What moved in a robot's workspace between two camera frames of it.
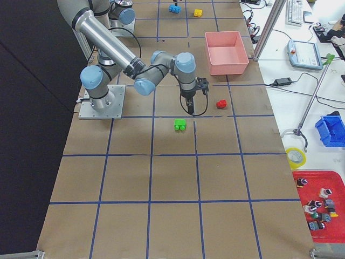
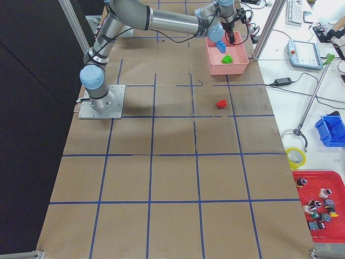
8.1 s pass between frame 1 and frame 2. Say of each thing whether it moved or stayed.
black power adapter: stayed
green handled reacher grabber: stayed
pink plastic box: stayed
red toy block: stayed
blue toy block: moved
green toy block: moved
